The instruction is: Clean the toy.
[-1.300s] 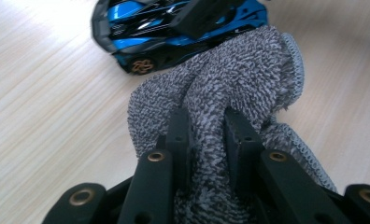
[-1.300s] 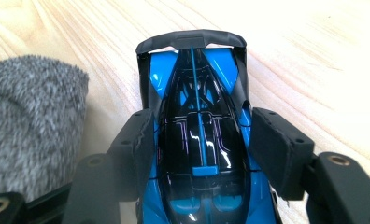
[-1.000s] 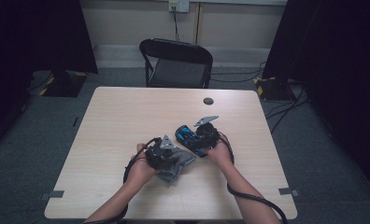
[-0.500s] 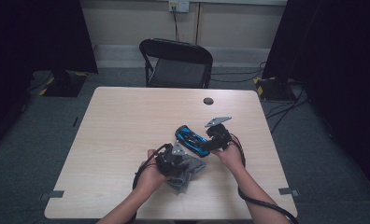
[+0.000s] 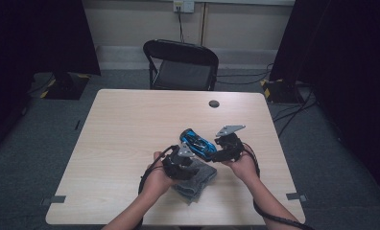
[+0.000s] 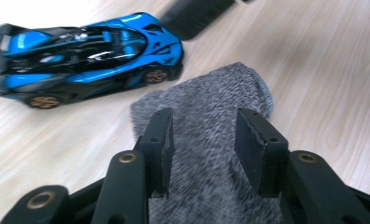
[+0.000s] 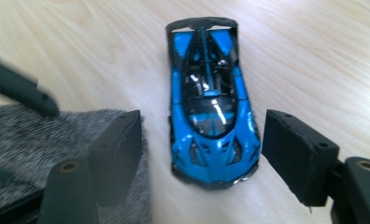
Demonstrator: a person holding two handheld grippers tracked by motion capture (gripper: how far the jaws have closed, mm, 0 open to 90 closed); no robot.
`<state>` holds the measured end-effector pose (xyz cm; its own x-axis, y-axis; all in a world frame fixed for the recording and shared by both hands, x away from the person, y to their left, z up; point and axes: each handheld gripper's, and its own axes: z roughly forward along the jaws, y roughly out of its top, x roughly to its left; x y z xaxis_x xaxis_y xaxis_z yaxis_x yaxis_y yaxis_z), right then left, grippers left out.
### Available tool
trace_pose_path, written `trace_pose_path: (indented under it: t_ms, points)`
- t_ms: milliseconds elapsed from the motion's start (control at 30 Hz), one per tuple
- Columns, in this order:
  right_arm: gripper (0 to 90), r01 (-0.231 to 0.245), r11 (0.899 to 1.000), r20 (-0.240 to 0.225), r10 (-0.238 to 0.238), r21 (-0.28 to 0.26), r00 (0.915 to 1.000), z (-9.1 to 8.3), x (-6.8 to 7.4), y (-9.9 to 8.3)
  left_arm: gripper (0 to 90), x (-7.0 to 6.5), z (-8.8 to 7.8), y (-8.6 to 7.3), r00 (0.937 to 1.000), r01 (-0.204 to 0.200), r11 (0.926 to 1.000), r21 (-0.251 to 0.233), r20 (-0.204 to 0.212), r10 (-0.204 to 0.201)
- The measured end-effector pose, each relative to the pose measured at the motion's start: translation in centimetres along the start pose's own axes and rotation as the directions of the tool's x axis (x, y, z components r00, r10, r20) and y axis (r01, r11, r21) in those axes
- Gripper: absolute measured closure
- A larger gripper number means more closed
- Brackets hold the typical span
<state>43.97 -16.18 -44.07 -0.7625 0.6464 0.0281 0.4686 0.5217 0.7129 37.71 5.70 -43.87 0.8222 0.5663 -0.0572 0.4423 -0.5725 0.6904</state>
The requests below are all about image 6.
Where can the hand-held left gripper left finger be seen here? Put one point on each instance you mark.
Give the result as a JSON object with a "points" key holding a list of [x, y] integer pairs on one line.
{"points": [[159, 149]]}

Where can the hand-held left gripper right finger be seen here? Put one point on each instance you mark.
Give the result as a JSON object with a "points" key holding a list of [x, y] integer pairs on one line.
{"points": [[264, 155]]}

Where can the blue toy car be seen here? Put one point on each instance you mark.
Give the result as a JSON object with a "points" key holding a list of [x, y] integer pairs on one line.
{"points": [[161, 40]]}

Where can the grey cloth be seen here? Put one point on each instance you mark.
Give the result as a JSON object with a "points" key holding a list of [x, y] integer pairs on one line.
{"points": [[205, 102]]}

